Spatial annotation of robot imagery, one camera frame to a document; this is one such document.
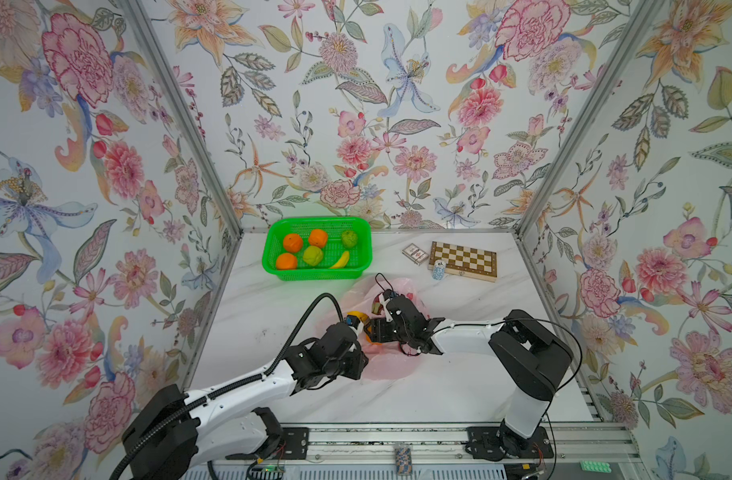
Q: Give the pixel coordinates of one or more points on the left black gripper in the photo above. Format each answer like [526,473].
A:
[354,346]

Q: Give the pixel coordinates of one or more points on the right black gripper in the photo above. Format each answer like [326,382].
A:
[387,318]

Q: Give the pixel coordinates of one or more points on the orange fruit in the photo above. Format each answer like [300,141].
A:
[373,348]
[318,238]
[293,243]
[286,261]

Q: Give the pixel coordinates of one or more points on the pink plastic bag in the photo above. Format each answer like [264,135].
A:
[394,362]

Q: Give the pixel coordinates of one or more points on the green fruit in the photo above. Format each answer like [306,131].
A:
[313,256]
[349,239]

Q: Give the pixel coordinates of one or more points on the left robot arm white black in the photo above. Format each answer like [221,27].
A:
[177,430]

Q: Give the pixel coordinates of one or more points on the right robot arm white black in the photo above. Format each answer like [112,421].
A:
[534,357]

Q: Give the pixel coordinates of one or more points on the yellow banana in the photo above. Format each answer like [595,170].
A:
[343,260]

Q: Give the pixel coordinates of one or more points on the playing card deck box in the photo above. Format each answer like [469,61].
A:
[414,253]

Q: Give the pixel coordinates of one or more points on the green plastic basket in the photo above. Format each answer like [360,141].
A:
[361,255]

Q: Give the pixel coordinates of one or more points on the wooden chessboard box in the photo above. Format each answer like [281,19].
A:
[463,261]

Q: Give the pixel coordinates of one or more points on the green led module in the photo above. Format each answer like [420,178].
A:
[596,467]

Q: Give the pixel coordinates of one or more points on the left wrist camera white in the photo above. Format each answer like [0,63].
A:
[360,330]

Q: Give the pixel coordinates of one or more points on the small patterned tag on rail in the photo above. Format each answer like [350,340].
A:
[403,460]

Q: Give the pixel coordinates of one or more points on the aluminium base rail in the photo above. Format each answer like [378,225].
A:
[554,444]

